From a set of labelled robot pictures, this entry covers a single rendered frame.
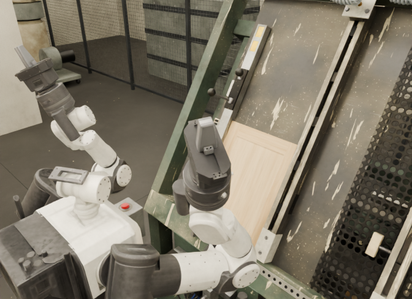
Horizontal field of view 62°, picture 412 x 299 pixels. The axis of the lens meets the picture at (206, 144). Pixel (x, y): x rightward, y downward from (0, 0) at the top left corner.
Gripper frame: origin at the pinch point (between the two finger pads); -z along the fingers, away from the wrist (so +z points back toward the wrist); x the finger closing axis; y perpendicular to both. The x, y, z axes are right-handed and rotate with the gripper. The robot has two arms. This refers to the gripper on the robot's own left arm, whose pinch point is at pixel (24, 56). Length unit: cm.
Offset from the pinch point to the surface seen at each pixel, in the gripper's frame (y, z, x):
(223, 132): -53, 69, 23
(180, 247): -21, 107, -10
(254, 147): -45, 76, 37
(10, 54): -258, 6, -272
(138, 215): -23, 85, -23
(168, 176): -48, 84, -14
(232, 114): -58, 64, 28
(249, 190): -31, 89, 31
